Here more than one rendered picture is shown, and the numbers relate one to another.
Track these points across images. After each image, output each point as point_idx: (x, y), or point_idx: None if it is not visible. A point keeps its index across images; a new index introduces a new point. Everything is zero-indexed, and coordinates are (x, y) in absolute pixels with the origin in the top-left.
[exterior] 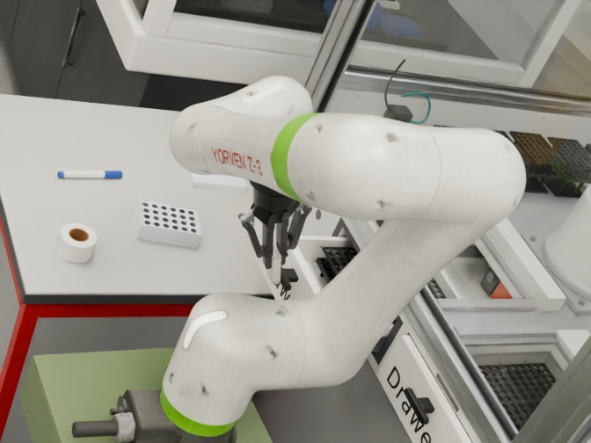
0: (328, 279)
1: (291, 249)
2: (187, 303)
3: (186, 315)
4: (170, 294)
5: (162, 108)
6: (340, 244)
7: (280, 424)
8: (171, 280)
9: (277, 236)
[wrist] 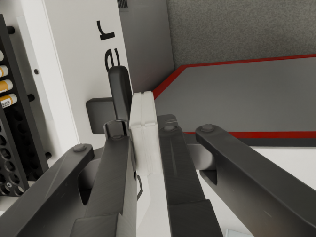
0: (32, 132)
1: (88, 145)
2: (261, 138)
3: (250, 132)
4: (301, 146)
5: None
6: (3, 204)
7: (131, 57)
8: (291, 173)
9: (134, 193)
